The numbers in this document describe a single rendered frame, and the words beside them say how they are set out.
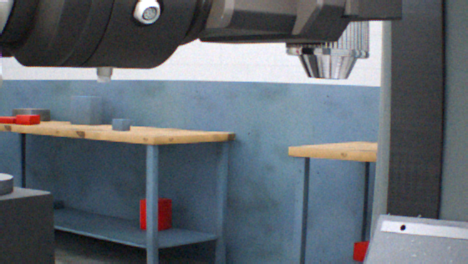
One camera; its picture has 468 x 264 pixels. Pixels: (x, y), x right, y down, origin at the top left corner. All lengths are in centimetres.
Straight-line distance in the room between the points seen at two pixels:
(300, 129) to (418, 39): 466
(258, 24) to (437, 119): 47
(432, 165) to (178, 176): 529
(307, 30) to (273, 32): 2
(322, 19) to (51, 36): 13
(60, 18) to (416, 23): 55
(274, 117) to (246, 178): 44
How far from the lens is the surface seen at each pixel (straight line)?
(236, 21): 41
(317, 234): 550
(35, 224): 78
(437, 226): 87
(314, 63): 48
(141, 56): 41
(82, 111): 631
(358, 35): 48
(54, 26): 38
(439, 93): 86
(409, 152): 88
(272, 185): 565
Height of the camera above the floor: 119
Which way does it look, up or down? 3 degrees down
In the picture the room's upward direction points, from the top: 1 degrees clockwise
